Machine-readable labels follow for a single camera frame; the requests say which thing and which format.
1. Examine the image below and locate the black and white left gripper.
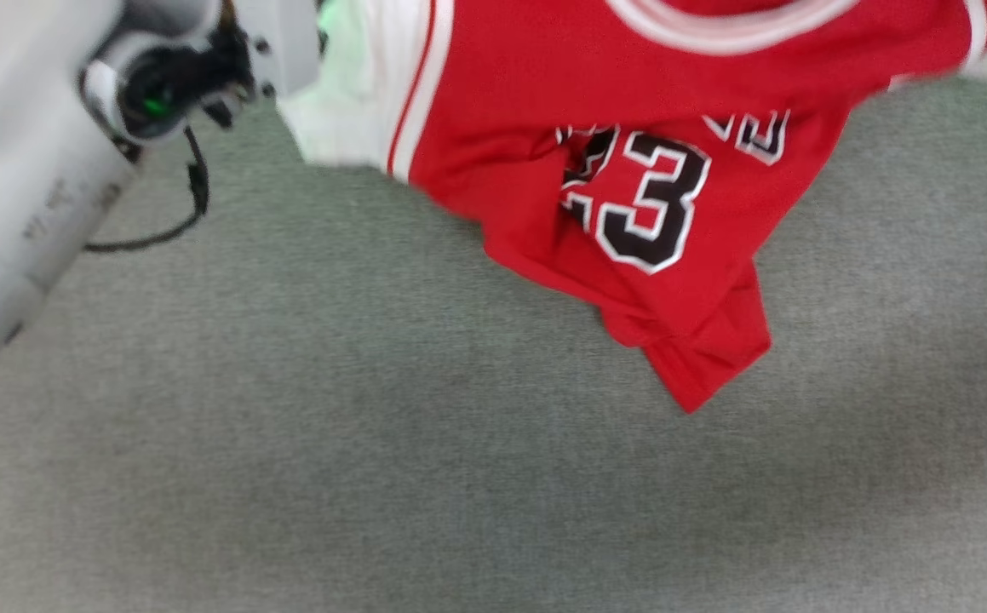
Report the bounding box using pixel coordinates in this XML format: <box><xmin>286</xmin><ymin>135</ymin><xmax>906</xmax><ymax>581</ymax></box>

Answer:
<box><xmin>233</xmin><ymin>0</ymin><xmax>324</xmax><ymax>97</ymax></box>

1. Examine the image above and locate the red and white basketball jersey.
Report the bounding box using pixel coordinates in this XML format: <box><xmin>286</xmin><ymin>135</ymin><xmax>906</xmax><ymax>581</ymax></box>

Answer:
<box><xmin>276</xmin><ymin>0</ymin><xmax>987</xmax><ymax>415</ymax></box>

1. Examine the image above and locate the grey fabric sofa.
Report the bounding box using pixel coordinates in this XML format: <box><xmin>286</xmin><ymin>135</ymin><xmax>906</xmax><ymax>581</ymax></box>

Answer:
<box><xmin>0</xmin><ymin>34</ymin><xmax>987</xmax><ymax>613</ymax></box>

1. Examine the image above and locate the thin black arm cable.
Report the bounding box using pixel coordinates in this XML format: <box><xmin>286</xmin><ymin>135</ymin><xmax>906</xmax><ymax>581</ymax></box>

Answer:
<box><xmin>84</xmin><ymin>126</ymin><xmax>209</xmax><ymax>254</ymax></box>

